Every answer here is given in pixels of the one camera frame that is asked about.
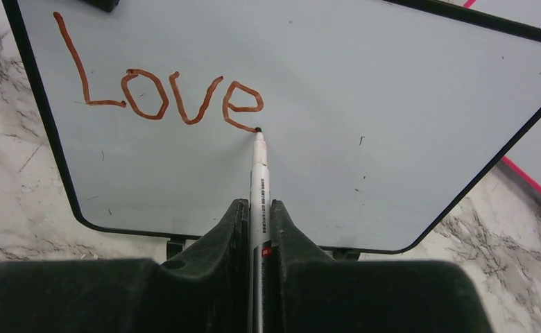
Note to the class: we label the small black-framed whiteboard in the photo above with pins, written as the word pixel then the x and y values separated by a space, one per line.
pixel 379 116

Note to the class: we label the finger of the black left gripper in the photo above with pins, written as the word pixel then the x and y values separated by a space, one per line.
pixel 104 5

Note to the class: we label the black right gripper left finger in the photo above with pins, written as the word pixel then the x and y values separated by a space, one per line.
pixel 201 289

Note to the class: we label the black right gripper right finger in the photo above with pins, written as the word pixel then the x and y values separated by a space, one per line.
pixel 309 291

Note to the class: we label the white red whiteboard marker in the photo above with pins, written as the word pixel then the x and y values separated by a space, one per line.
pixel 259 237

